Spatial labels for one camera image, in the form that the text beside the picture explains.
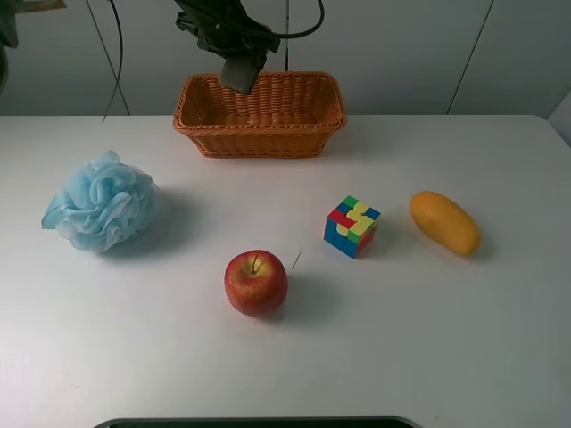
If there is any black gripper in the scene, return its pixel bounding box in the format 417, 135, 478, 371
175, 0, 280, 95

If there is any orange wicker basket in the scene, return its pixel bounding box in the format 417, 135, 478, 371
173, 71, 346, 158

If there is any red apple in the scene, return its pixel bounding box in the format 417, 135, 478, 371
224, 250, 288, 317

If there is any light blue bath loofah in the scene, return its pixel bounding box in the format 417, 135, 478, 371
41, 151, 161, 253

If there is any colourful puzzle cube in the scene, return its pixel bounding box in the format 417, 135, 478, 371
324, 195, 381, 259

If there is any dark equipment at left edge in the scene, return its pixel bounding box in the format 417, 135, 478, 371
1, 0, 67, 92

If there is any yellow mango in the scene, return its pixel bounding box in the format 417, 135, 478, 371
410, 191, 482, 257

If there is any black cable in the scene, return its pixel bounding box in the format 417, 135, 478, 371
101, 0, 125, 125

